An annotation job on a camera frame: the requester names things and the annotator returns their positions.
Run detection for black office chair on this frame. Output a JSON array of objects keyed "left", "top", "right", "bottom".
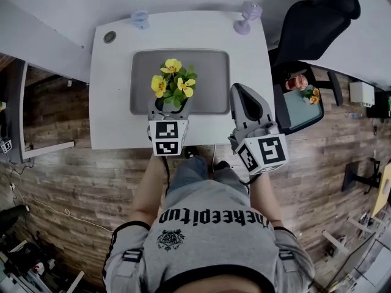
[{"left": 268, "top": 0, "right": 362, "bottom": 136}]

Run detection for yellow potted flower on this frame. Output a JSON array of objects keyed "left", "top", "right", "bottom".
[{"left": 148, "top": 58, "right": 198, "bottom": 121}]

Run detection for yellow board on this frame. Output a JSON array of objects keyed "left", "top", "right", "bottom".
[{"left": 371, "top": 160, "right": 391, "bottom": 218}]

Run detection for pink cup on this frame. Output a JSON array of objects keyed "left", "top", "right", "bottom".
[{"left": 285, "top": 74, "right": 309, "bottom": 92}]

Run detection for person's left forearm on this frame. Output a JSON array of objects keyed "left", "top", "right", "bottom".
[{"left": 131, "top": 154, "right": 169, "bottom": 226}]

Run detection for white floor cable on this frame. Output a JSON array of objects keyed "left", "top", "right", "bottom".
[{"left": 9, "top": 181, "right": 115, "bottom": 233}]

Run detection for spare hand-held gripper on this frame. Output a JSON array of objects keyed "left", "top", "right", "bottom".
[{"left": 0, "top": 136, "right": 13, "bottom": 155}]

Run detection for person's grey shirt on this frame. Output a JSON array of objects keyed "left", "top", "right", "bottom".
[{"left": 102, "top": 180, "right": 315, "bottom": 293}]

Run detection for white table frame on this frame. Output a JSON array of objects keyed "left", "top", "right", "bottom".
[{"left": 0, "top": 52, "right": 76, "bottom": 164}]

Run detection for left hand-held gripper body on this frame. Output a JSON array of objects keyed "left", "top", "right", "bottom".
[{"left": 147, "top": 110, "right": 190, "bottom": 157}]

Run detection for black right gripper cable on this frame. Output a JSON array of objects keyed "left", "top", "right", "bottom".
[{"left": 239, "top": 177, "right": 255, "bottom": 195}]

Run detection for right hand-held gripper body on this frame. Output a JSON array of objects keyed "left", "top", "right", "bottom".
[{"left": 228, "top": 119, "right": 290, "bottom": 176}]

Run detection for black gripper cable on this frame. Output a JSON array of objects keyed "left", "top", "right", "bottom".
[
  {"left": 239, "top": 177, "right": 255, "bottom": 195},
  {"left": 161, "top": 155, "right": 171, "bottom": 195}
]

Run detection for white box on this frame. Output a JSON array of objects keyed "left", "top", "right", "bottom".
[{"left": 349, "top": 81, "right": 376, "bottom": 108}]

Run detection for grey tray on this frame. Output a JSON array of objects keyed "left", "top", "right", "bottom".
[{"left": 130, "top": 49, "right": 231, "bottom": 116}]

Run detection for teal tray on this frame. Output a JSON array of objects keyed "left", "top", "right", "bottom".
[{"left": 282, "top": 84, "right": 324, "bottom": 131}]

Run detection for person's right forearm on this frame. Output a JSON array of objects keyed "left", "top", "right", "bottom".
[{"left": 249, "top": 171, "right": 285, "bottom": 228}]

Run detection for orange potted flower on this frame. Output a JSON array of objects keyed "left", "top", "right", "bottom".
[{"left": 304, "top": 87, "right": 321, "bottom": 106}]

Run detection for black monitor stand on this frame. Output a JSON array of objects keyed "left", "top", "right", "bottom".
[{"left": 341, "top": 157, "right": 382, "bottom": 195}]

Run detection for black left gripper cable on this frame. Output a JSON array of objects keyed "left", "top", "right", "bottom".
[{"left": 161, "top": 155, "right": 171, "bottom": 195}]

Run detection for person's blue jeans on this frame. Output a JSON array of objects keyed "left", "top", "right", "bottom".
[{"left": 167, "top": 156, "right": 250, "bottom": 201}]

